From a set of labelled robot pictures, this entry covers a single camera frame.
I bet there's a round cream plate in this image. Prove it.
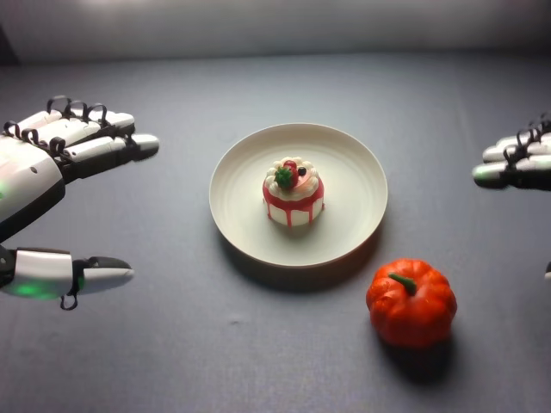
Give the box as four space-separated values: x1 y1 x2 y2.
208 123 389 269

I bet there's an orange toy pumpkin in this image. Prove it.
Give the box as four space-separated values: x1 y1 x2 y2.
365 257 459 349

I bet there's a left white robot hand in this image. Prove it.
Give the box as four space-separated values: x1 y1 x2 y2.
0 96 161 311

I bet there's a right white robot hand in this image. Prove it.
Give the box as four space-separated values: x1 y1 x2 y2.
472 112 551 281

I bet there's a grey table cloth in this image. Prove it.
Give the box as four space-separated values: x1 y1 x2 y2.
0 52 551 413

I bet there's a toy cake with strawberry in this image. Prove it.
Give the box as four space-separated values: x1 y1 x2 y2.
262 157 325 227

